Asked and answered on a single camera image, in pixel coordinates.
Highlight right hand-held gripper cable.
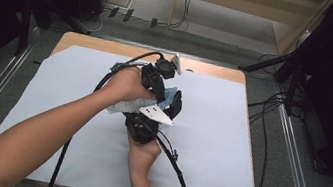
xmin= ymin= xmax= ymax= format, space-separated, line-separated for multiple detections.
xmin=128 ymin=121 xmax=207 ymax=187

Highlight black metal stand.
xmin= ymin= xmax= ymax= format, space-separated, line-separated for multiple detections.
xmin=231 ymin=18 xmax=320 ymax=120
xmin=12 ymin=0 xmax=95 ymax=68

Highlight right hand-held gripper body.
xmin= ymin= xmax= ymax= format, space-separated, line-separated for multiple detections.
xmin=120 ymin=100 xmax=177 ymax=150

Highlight person's right hand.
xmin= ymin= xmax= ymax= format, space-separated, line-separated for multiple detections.
xmin=120 ymin=131 xmax=165 ymax=182

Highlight blue and white pouch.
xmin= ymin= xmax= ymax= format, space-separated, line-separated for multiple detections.
xmin=105 ymin=77 xmax=179 ymax=125

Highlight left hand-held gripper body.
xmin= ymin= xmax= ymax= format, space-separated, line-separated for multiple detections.
xmin=137 ymin=47 xmax=186 ymax=94

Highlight clear jar with black lid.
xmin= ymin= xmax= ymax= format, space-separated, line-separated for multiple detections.
xmin=164 ymin=88 xmax=186 ymax=122

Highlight white paper sheet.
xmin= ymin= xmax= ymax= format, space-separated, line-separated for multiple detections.
xmin=0 ymin=35 xmax=280 ymax=187

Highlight light wooden shelf unit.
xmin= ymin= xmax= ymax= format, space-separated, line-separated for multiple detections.
xmin=164 ymin=0 xmax=333 ymax=64

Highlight wooden table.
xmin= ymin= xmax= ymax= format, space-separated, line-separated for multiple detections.
xmin=21 ymin=27 xmax=283 ymax=187

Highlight person's left hand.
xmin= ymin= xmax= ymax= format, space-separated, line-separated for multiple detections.
xmin=99 ymin=61 xmax=161 ymax=110

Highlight white floor cable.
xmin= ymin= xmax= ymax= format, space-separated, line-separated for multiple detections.
xmin=74 ymin=5 xmax=118 ymax=37

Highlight black floor cables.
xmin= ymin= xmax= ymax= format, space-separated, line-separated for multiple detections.
xmin=234 ymin=86 xmax=290 ymax=187

